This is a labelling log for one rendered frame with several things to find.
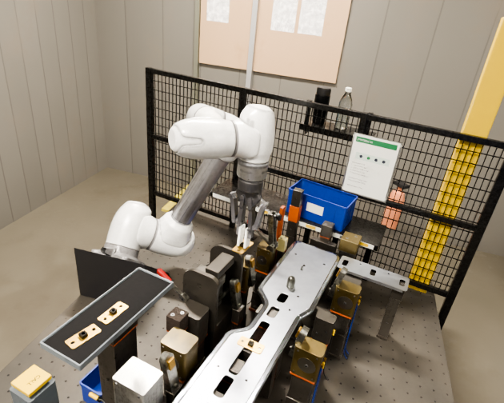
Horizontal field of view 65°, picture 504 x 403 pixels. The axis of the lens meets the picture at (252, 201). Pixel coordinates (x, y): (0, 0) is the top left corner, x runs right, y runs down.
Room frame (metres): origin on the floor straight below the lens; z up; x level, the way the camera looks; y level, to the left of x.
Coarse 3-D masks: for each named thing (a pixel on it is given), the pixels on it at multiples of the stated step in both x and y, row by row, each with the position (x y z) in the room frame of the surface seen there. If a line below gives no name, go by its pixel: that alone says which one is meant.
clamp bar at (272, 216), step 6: (270, 216) 1.38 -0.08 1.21; (276, 216) 1.38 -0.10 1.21; (270, 222) 1.38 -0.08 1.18; (270, 228) 1.37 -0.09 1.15; (276, 228) 1.40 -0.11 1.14; (270, 234) 1.37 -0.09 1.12; (276, 234) 1.40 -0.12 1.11; (270, 240) 1.37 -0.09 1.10; (276, 240) 1.40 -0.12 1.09; (276, 246) 1.39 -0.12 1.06
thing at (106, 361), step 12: (132, 324) 0.83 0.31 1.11; (120, 336) 0.79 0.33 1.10; (132, 336) 0.84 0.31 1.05; (108, 348) 0.78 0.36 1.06; (120, 348) 0.79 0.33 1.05; (132, 348) 0.84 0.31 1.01; (108, 360) 0.78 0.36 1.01; (120, 360) 0.79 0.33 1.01; (108, 372) 0.78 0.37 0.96; (108, 384) 0.79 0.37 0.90; (108, 396) 0.79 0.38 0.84
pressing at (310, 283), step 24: (288, 264) 1.35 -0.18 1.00; (312, 264) 1.37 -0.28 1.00; (336, 264) 1.40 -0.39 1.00; (264, 288) 1.19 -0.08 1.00; (312, 288) 1.22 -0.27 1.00; (264, 312) 1.06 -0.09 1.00; (288, 312) 1.07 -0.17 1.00; (312, 312) 1.09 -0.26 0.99; (240, 336) 0.94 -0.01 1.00; (264, 336) 0.95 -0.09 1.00; (288, 336) 0.96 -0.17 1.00; (216, 360) 0.83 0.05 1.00; (264, 360) 0.85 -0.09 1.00; (192, 384) 0.74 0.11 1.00; (216, 384) 0.75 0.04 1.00; (240, 384) 0.76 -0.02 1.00
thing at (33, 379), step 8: (32, 368) 0.62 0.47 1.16; (24, 376) 0.59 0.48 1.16; (32, 376) 0.60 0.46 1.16; (40, 376) 0.60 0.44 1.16; (48, 376) 0.60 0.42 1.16; (16, 384) 0.57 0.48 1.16; (24, 384) 0.57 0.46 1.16; (32, 384) 0.58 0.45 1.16; (40, 384) 0.58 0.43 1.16; (24, 392) 0.56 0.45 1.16; (32, 392) 0.56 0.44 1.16
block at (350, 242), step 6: (348, 234) 1.55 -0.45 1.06; (354, 234) 1.55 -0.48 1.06; (342, 240) 1.50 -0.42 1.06; (348, 240) 1.50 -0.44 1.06; (354, 240) 1.51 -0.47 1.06; (360, 240) 1.51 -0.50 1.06; (342, 246) 1.50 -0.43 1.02; (348, 246) 1.49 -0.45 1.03; (354, 246) 1.48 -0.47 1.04; (342, 252) 1.50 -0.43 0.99; (348, 252) 1.49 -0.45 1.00; (354, 252) 1.48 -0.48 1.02; (354, 258) 1.52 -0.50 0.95; (342, 264) 1.50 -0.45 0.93; (336, 270) 1.50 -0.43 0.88; (330, 300) 1.50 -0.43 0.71
